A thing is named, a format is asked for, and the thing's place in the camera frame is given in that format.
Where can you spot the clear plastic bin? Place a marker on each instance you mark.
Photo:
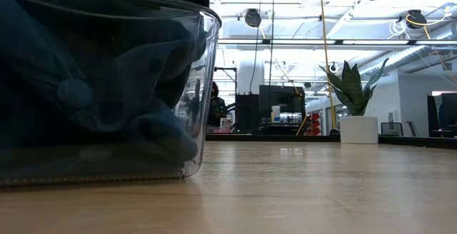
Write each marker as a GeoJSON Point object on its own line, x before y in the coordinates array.
{"type": "Point", "coordinates": [209, 102]}

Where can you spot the person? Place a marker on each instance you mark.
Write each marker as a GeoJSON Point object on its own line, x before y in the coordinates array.
{"type": "Point", "coordinates": [218, 109]}

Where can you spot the black equipment box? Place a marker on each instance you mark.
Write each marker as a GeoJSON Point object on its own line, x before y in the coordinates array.
{"type": "Point", "coordinates": [246, 112]}

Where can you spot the black monitor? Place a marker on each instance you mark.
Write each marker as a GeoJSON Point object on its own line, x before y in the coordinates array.
{"type": "Point", "coordinates": [275, 96]}

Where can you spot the snake plant in white pot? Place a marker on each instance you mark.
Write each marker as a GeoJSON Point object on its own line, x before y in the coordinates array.
{"type": "Point", "coordinates": [358, 130]}

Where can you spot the black office chair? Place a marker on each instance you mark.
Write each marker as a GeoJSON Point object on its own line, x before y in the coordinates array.
{"type": "Point", "coordinates": [391, 128]}

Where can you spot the dark partition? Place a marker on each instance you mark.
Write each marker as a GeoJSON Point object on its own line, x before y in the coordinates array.
{"type": "Point", "coordinates": [448, 116]}

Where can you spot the black background station frame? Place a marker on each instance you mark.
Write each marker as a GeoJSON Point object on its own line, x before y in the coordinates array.
{"type": "Point", "coordinates": [228, 68]}

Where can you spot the black aluminium table frame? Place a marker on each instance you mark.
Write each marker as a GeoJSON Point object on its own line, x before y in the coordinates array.
{"type": "Point", "coordinates": [410, 141]}

